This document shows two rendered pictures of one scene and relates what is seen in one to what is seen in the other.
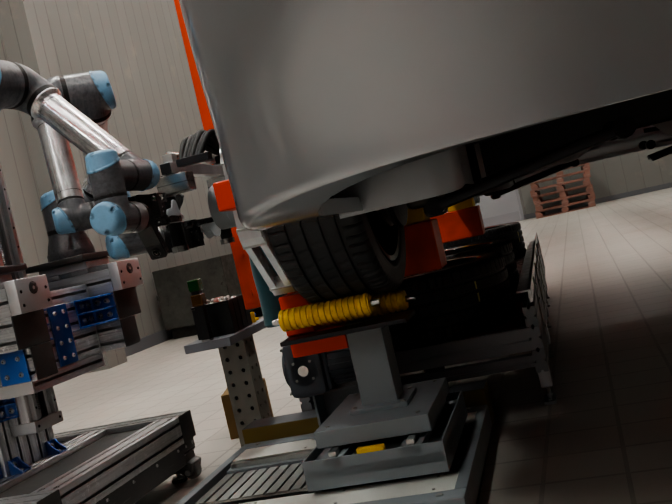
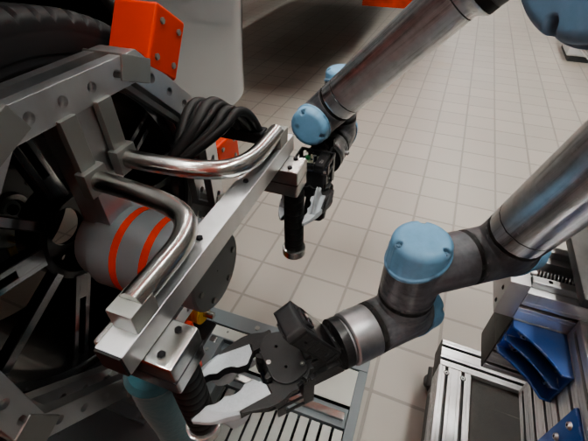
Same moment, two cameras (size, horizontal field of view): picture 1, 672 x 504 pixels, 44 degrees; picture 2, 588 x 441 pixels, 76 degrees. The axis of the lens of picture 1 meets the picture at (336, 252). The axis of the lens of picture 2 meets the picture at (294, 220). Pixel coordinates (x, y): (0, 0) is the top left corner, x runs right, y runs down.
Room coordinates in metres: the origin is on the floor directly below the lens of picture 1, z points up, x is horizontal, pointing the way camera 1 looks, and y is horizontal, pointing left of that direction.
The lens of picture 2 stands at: (2.69, 0.45, 1.27)
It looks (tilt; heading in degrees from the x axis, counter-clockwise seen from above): 41 degrees down; 185
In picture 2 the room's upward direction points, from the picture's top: straight up
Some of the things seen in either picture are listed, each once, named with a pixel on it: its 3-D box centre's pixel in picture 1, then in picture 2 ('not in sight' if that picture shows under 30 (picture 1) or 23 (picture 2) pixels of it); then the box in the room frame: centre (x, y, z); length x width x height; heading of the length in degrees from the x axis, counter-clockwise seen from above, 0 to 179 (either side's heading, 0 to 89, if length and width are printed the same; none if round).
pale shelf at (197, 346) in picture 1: (230, 334); not in sight; (2.96, 0.44, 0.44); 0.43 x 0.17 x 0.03; 165
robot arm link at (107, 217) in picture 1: (114, 217); (338, 134); (1.90, 0.48, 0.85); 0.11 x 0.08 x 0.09; 165
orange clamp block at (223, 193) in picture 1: (236, 194); (214, 149); (1.98, 0.20, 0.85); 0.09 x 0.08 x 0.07; 165
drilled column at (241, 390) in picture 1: (247, 393); not in sight; (2.99, 0.43, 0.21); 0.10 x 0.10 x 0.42; 75
